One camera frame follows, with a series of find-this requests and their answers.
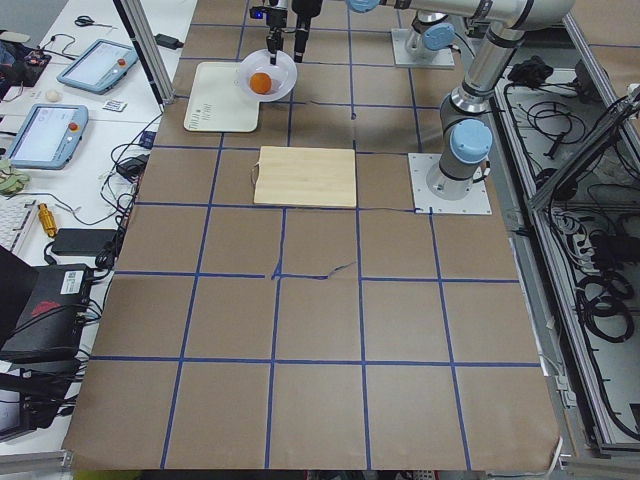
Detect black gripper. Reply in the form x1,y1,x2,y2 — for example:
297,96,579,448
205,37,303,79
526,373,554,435
265,9,288,66
292,0,320,63

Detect white round plate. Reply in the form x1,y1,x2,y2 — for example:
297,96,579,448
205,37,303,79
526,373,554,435
239,49,298,102

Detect orange fruit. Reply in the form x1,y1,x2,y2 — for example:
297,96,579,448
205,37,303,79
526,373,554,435
249,72,273,95

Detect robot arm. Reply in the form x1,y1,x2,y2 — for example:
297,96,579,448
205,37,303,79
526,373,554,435
346,0,574,182
249,0,457,68

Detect cream bear tray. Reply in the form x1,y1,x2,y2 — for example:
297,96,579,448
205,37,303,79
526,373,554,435
183,62,259,133

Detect black power adapter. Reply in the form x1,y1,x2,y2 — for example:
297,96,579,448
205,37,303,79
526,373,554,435
154,33,184,50

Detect wooden cutting board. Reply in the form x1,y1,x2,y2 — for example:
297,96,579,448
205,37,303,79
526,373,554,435
254,146,357,208

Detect small white card box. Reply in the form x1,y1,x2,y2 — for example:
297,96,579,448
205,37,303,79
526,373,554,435
103,100,127,112

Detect blue teach pendant far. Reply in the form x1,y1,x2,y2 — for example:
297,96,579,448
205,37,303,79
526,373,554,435
56,39,138,94

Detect blue teach pendant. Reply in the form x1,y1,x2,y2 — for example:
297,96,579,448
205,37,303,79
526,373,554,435
56,39,138,94
7,104,89,170

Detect black scissors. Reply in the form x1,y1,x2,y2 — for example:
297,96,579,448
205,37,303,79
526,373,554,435
74,15,115,29

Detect blue teach pendant near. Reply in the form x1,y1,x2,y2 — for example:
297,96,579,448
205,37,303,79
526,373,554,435
7,104,89,170

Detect black flat power brick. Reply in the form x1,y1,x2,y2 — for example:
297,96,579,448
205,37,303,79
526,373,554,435
51,228,116,256

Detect brass cylinder tool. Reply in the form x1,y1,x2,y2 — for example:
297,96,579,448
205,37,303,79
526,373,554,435
38,203,58,238

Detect black computer box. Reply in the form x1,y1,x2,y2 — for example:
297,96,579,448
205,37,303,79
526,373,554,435
1,255,92,363

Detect aluminium frame post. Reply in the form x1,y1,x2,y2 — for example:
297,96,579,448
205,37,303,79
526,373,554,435
113,0,175,106

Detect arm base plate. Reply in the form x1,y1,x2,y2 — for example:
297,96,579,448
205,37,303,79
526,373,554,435
391,28,455,69
408,153,492,215

